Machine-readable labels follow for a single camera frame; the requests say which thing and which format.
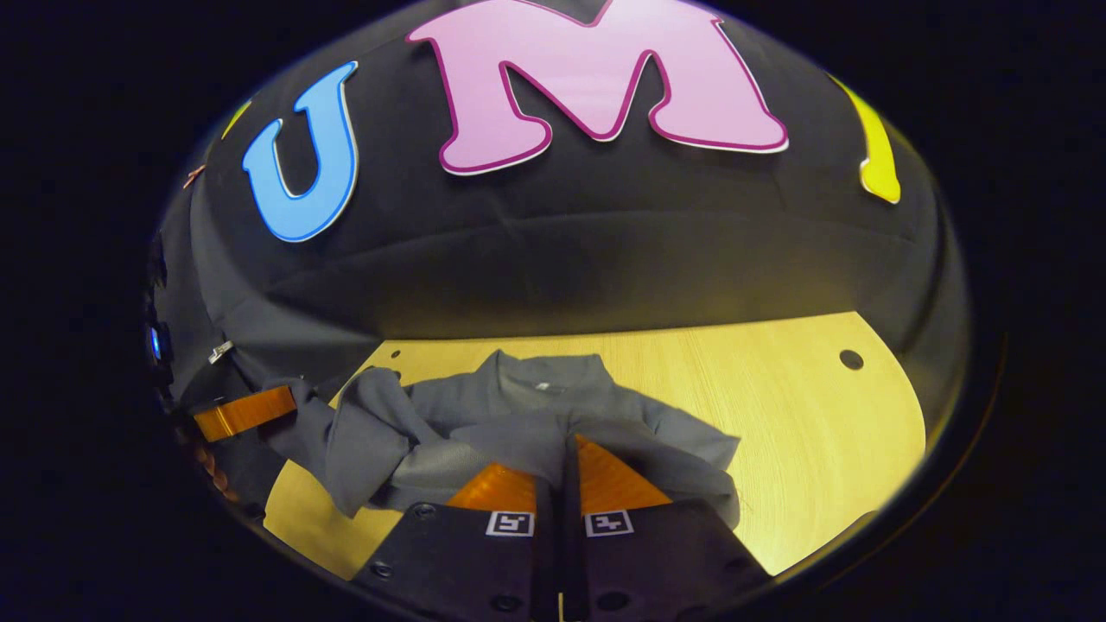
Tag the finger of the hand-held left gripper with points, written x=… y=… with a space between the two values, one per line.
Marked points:
x=246 y=412

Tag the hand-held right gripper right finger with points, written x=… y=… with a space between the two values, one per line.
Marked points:
x=665 y=561

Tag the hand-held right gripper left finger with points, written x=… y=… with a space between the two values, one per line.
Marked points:
x=467 y=561

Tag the grey button shirt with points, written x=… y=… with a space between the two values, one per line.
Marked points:
x=484 y=415

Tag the silver metal clip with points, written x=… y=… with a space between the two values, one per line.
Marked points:
x=220 y=352

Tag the red metal clip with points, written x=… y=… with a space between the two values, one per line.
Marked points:
x=193 y=176

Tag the black backdrop cloth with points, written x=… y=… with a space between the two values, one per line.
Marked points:
x=562 y=242

